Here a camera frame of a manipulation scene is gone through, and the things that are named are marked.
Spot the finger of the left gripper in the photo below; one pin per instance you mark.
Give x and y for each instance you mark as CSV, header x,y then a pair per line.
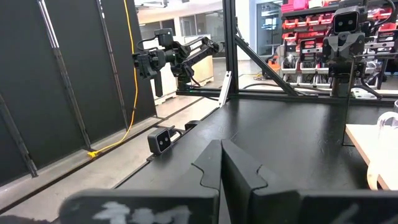
x,y
357,69
338,69

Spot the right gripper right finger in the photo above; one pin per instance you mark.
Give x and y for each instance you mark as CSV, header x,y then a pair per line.
x,y
280,205

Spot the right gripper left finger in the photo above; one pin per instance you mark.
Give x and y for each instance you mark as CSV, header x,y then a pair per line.
x,y
155,205

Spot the clear glass cup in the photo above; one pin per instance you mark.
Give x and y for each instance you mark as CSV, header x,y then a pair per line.
x,y
388,118

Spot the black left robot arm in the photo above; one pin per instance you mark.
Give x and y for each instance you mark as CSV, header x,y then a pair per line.
x,y
340,88

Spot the red storage bin rack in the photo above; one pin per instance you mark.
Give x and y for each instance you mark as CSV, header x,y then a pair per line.
x,y
298,21

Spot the wooden cutting board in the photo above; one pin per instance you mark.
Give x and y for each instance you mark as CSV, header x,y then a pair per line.
x,y
363,140

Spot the light wooden crate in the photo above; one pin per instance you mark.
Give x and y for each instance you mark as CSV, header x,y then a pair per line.
x,y
203,68

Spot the black partition panel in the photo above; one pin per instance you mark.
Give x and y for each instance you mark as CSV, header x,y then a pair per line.
x,y
31,77

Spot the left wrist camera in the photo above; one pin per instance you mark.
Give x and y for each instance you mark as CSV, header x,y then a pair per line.
x,y
346,20

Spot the black table-level camera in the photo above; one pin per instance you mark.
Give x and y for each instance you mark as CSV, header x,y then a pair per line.
x,y
159,141

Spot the black aluminium table frame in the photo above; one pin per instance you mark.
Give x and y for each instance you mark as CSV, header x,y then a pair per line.
x,y
230,46

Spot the white metal bracket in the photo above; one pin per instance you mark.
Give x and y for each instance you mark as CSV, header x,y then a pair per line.
x,y
225,88

